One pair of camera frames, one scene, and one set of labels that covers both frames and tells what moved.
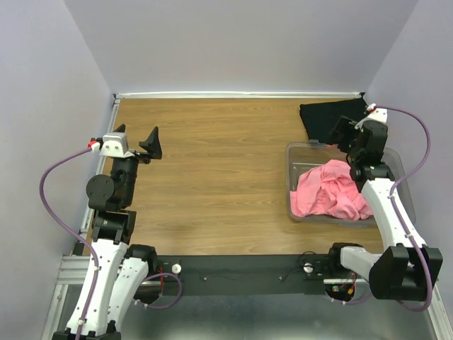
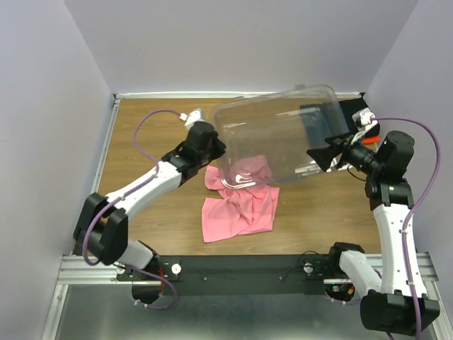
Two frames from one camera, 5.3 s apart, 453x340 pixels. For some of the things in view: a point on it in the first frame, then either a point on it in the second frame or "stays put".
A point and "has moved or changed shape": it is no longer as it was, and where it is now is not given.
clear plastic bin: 299,156 has moved or changed shape
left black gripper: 153,146 -> 220,149
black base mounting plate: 241,274 stays put
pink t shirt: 330,190 -> 247,203
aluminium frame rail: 73,270 stays put
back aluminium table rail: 362,95 stays put
